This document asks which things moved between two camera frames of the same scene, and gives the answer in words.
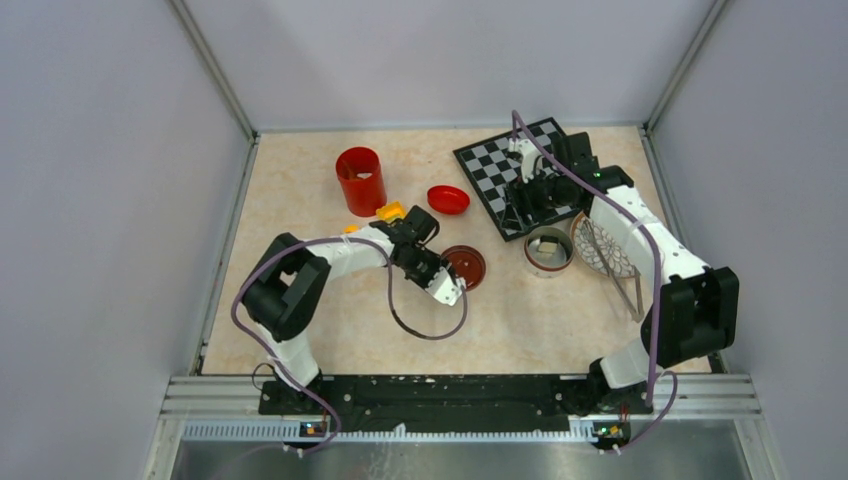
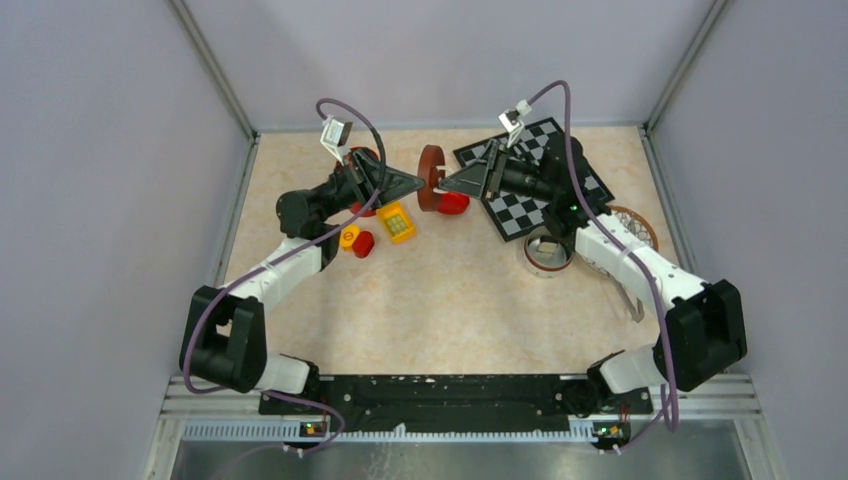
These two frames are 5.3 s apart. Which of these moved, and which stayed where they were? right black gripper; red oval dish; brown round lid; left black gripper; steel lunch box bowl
Moved: brown round lid; left black gripper; right black gripper
Stayed: red oval dish; steel lunch box bowl
